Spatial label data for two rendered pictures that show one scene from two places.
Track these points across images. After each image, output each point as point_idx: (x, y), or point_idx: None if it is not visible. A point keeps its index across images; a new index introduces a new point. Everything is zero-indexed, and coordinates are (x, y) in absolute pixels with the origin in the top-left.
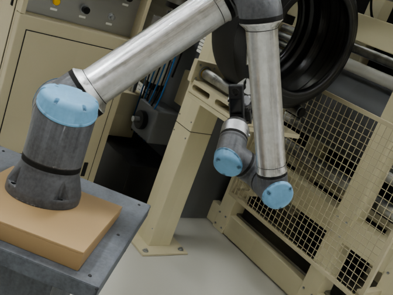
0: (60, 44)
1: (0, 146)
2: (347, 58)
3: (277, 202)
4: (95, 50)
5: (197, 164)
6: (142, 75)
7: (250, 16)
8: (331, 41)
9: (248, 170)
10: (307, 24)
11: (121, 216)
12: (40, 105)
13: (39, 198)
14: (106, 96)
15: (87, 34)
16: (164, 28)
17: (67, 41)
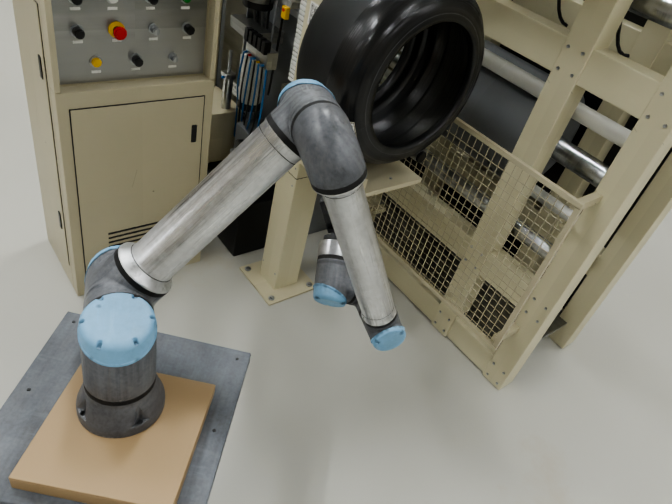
0: (118, 113)
1: (70, 313)
2: (473, 86)
3: (388, 346)
4: (163, 105)
5: (311, 206)
6: (204, 245)
7: (321, 186)
8: (453, 55)
9: (355, 300)
10: (421, 31)
11: (217, 392)
12: (83, 347)
13: (115, 431)
14: (167, 277)
15: (148, 90)
16: (218, 193)
17: (125, 106)
